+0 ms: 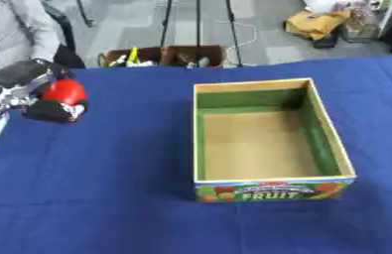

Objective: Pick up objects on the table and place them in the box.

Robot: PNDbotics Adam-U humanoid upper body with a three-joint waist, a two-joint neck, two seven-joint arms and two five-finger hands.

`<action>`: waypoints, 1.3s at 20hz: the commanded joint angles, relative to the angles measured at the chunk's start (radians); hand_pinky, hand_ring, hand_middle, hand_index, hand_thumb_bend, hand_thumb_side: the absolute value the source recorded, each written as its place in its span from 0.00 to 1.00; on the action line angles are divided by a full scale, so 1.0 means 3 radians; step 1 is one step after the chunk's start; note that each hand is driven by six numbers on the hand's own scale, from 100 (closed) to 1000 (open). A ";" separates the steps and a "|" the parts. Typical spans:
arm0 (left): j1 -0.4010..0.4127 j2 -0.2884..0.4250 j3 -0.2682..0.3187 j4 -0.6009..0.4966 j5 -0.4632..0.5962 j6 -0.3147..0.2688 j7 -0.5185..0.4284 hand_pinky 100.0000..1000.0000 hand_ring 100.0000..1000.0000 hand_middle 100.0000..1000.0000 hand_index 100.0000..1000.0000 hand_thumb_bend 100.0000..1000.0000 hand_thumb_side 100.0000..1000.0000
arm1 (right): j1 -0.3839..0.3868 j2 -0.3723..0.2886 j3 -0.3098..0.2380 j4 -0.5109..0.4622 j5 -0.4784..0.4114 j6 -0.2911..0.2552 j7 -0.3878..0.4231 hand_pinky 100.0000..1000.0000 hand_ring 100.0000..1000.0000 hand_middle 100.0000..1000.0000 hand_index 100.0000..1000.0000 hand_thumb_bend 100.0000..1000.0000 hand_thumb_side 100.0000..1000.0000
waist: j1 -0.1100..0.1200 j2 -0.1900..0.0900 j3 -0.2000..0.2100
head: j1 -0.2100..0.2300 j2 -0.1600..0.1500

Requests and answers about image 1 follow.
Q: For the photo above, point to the person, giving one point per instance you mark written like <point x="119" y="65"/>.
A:
<point x="8" y="29"/>

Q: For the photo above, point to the tan box with green inside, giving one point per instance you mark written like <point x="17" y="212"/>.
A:
<point x="265" y="145"/>

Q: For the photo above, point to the black tripod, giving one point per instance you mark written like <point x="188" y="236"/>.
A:
<point x="199" y="26"/>

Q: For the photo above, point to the yellow bag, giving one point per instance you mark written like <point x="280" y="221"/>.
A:
<point x="316" y="24"/>

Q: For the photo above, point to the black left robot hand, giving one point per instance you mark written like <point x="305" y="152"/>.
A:
<point x="48" y="111"/>

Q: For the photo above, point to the brown cardboard box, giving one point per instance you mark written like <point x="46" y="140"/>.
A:
<point x="164" y="56"/>

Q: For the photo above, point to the red toy apple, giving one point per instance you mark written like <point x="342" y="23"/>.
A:
<point x="66" y="91"/>

